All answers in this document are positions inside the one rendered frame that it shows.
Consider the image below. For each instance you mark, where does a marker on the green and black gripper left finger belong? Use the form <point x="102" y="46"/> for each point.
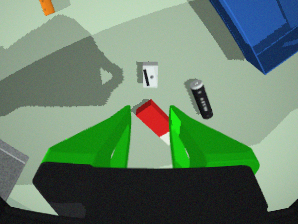
<point x="96" y="144"/>

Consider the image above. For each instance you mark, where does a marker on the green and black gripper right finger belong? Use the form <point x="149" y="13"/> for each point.
<point x="206" y="147"/>

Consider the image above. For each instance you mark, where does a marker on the black aa battery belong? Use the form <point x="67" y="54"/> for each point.
<point x="201" y="99"/>

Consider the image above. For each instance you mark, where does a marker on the blue rack of three bins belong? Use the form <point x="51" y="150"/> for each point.
<point x="270" y="29"/>

